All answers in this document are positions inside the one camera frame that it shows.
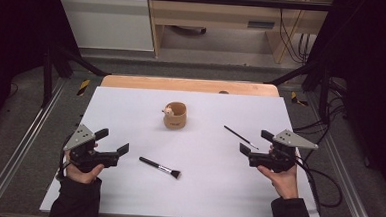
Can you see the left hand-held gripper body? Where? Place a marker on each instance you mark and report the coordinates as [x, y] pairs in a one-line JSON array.
[[82, 139]]

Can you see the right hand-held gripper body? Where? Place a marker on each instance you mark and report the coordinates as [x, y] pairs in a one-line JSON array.
[[280, 156]]

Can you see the thin black makeup brush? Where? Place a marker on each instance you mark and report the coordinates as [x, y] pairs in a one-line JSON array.
[[238, 135]]

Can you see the large black makeup brush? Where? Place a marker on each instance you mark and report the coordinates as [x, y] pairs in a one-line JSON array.
[[154, 164]]

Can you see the wooden cup with duck figure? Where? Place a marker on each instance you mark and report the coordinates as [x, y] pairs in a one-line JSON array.
[[175, 119]]

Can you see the person's right hand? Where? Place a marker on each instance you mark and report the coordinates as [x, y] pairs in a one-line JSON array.
[[287, 183]]

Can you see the person's left hand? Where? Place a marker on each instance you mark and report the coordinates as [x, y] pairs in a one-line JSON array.
[[84, 177]]

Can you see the yellow black tape piece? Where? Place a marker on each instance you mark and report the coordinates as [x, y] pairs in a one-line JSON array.
[[83, 87], [296, 99]]

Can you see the white table board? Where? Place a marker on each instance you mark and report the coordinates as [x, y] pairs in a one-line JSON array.
[[203, 189]]

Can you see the black metal stand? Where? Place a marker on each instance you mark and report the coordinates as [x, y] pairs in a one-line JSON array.
[[49, 77], [322, 92]]

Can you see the white cabinet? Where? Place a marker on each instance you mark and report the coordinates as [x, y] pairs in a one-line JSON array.
[[108, 24]]

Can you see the black curtain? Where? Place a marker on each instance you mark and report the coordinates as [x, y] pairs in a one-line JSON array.
[[376, 81], [14, 45]]

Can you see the light wooden desk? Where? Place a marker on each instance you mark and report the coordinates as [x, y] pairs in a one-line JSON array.
[[212, 14]]

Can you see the aluminium floor rail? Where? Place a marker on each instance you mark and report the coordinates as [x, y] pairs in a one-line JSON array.
[[341, 163], [18, 146]]

